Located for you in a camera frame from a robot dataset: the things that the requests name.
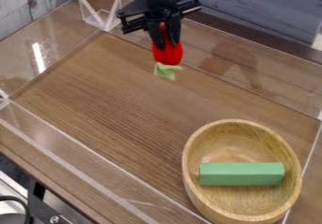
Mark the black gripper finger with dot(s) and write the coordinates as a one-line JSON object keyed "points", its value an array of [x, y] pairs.
{"points": [[155, 31], [174, 28]]}

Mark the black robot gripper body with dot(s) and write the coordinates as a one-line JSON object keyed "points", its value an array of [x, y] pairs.
{"points": [[142, 11]]}

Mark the wooden bowl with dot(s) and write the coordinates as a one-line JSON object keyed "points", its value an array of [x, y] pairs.
{"points": [[241, 141]]}

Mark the red plush strawberry green stem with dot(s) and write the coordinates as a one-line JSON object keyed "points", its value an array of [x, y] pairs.
{"points": [[167, 57]]}

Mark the clear acrylic table enclosure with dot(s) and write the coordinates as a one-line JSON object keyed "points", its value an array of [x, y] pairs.
{"points": [[97, 126]]}

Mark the black metal table leg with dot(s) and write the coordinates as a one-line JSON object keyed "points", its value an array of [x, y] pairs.
{"points": [[43, 214]]}

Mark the clear acrylic corner bracket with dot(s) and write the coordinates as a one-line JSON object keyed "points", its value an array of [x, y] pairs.
{"points": [[103, 19]]}

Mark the green rectangular block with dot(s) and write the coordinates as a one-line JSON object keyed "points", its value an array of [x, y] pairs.
{"points": [[237, 174]]}

